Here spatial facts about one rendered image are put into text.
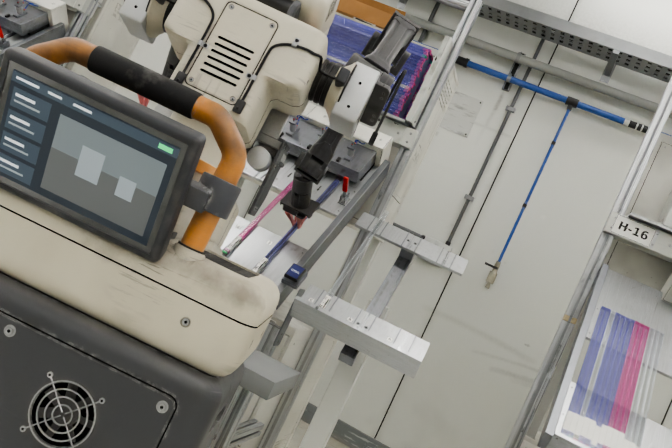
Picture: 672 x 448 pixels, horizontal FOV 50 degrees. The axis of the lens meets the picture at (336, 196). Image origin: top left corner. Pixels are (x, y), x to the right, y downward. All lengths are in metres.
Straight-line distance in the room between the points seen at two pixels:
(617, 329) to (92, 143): 1.65
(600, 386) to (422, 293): 1.96
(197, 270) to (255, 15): 0.56
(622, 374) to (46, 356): 1.53
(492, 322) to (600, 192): 0.87
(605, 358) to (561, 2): 2.53
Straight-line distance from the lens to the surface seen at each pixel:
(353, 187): 2.31
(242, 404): 2.00
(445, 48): 2.49
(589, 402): 1.98
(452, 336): 3.83
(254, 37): 1.29
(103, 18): 3.28
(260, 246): 2.08
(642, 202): 2.57
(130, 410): 0.94
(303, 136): 2.39
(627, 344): 2.17
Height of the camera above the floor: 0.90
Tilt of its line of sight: 4 degrees up
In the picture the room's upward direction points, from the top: 26 degrees clockwise
